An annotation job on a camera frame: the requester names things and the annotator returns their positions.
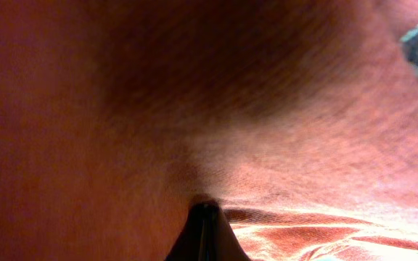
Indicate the orange printed t-shirt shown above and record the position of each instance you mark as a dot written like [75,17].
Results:
[299,119]

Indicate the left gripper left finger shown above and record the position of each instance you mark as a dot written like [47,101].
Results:
[191,243]

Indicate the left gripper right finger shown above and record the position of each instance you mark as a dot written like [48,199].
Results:
[221,244]

